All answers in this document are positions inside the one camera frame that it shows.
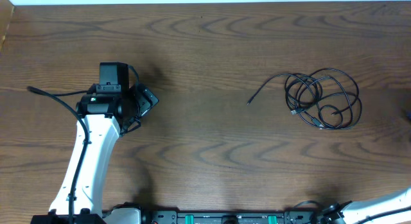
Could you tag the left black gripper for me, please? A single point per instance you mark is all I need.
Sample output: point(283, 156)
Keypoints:
point(146, 103)

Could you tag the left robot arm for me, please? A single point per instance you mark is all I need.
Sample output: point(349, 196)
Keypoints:
point(107, 111)

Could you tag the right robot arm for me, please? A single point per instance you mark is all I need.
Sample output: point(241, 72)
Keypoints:
point(391, 208)

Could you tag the wooden board at left edge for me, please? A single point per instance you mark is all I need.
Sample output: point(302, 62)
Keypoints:
point(6, 14)

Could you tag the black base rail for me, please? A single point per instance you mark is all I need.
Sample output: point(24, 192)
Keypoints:
point(173, 215)

